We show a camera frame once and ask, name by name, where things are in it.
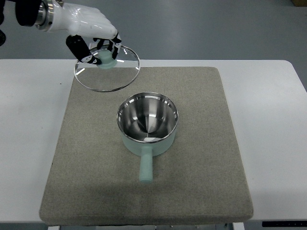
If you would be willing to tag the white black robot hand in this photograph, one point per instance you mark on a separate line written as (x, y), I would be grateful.
(79, 21)

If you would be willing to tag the glass lid with green knob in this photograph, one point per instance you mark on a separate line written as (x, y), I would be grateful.
(113, 74)

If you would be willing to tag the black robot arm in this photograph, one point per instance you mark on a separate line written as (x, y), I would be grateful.
(26, 12)

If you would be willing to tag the mint green saucepan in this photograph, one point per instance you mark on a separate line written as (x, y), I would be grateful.
(148, 123)

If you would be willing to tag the grey felt mat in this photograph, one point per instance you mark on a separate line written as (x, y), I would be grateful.
(99, 177)

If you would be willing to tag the cardboard box corner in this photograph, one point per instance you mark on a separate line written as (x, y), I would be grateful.
(299, 3)

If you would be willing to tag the black table control panel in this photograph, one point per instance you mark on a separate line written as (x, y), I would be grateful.
(284, 224)

